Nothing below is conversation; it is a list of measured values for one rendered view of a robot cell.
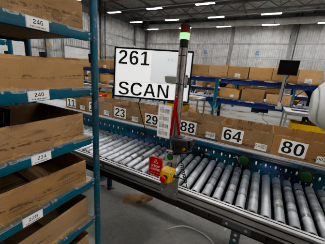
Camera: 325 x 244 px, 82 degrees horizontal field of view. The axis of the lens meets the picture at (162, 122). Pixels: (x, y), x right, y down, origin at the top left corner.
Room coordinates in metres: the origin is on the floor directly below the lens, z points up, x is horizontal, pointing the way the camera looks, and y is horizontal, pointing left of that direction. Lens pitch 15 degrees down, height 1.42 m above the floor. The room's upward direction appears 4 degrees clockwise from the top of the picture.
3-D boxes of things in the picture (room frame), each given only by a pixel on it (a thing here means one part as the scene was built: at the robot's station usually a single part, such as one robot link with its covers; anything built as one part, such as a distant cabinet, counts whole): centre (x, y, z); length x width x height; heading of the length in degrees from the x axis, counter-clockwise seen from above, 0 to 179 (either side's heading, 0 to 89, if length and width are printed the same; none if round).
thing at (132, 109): (2.07, 0.33, 0.96); 0.39 x 0.29 x 0.17; 62
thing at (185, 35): (1.05, -0.08, 1.62); 0.05 x 0.05 x 0.06
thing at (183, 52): (1.04, -0.08, 1.11); 0.12 x 0.05 x 0.88; 63
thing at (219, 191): (1.16, -0.45, 0.72); 0.52 x 0.05 x 0.05; 153
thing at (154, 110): (1.90, -0.02, 0.96); 0.39 x 0.29 x 0.17; 62
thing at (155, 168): (1.05, -0.01, 0.85); 0.16 x 0.01 x 0.13; 63
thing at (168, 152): (1.02, -0.06, 0.95); 0.07 x 0.03 x 0.07; 63
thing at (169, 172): (0.97, -0.08, 0.84); 0.15 x 0.09 x 0.07; 63
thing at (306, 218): (0.95, -0.86, 0.72); 0.52 x 0.05 x 0.05; 153
